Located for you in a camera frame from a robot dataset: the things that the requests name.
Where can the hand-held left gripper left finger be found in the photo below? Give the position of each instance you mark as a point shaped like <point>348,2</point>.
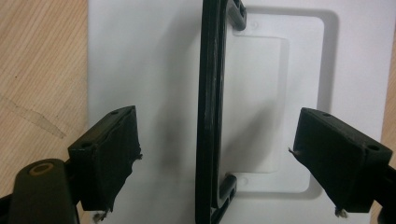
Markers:
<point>102,161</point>

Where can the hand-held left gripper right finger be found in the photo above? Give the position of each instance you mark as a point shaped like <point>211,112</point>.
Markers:
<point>339,161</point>

